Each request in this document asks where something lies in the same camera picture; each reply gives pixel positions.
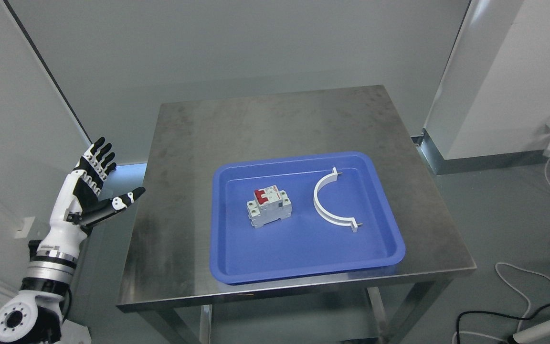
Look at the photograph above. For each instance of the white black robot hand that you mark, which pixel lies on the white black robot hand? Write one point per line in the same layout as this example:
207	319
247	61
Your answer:
78	206

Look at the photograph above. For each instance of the white red circuit breaker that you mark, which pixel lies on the white red circuit breaker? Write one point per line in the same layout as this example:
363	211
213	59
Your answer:
268	205

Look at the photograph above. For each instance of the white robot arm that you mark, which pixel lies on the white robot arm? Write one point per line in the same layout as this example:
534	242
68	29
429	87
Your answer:
35	315

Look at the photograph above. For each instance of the stainless steel table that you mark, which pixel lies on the stainless steel table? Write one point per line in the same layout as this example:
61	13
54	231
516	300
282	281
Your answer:
167	277

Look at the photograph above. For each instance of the blue plastic tray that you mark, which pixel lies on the blue plastic tray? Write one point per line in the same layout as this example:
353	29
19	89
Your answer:
303	244

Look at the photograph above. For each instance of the white semicircular pipe clamp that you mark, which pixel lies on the white semicircular pipe clamp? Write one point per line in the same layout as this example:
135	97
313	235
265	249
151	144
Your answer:
324	199

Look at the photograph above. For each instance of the white stand leg with caster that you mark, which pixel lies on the white stand leg with caster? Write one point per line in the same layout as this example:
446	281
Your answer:
530	335

